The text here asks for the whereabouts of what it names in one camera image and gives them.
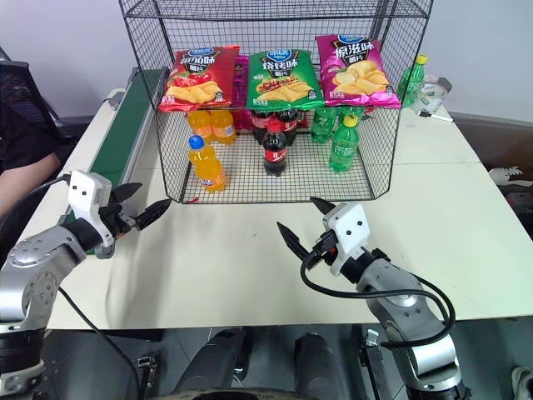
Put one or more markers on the green soda bottle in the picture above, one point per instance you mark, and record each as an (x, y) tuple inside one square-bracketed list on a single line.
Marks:
[(325, 125), (410, 85), (354, 111), (343, 150)]

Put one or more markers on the grey shoe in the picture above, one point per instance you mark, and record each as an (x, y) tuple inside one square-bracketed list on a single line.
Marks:
[(524, 383)]

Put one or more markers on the red potato chips bag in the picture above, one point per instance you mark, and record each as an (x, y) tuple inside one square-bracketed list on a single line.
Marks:
[(200, 79)]

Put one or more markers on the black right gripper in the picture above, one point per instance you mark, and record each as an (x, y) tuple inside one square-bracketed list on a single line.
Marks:
[(325, 250)]

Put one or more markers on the cola bottle red label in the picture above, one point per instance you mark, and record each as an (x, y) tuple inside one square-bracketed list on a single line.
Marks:
[(289, 125), (275, 154), (260, 125)]

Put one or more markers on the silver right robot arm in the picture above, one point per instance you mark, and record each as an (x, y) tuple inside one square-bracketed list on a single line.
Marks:
[(399, 300)]

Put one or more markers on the black metal stand bracket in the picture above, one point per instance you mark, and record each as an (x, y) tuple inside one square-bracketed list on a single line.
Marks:
[(146, 375), (377, 366)]

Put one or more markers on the green potato chips bag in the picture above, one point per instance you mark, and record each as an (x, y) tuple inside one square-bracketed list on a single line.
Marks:
[(285, 81)]

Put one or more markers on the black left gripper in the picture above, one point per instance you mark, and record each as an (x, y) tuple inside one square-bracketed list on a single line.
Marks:
[(118, 221)]

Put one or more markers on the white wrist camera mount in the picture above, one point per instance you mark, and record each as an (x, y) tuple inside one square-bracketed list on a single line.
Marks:
[(83, 196), (347, 227)]

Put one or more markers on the black and white pen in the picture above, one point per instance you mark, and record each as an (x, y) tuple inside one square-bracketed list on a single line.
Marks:
[(437, 116)]

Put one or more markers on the magenta potato chips bag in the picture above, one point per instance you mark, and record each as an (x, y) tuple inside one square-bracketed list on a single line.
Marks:
[(358, 71), (241, 83)]

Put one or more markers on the orange soda bottle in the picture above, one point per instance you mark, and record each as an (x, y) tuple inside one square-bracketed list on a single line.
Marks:
[(199, 125), (225, 127), (207, 166)]

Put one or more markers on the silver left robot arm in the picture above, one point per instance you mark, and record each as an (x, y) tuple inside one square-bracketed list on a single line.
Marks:
[(39, 266)]

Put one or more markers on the black mesh office chair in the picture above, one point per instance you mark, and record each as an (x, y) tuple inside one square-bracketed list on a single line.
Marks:
[(21, 96)]

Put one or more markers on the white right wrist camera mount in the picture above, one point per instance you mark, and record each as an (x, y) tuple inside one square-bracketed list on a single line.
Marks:
[(347, 227)]

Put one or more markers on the white toothed plastic part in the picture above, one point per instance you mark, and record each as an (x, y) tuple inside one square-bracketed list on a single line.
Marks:
[(510, 175)]

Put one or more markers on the person's bare forearm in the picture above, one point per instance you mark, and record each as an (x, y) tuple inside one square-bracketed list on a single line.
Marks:
[(29, 173)]

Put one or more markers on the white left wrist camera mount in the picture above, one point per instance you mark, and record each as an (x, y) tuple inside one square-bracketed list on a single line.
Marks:
[(83, 196)]

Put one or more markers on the dark rounded shape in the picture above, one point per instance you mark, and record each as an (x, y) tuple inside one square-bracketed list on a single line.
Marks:
[(212, 362)]

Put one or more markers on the green conveyor belt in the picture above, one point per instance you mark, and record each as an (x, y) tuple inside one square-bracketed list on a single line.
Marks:
[(121, 133)]

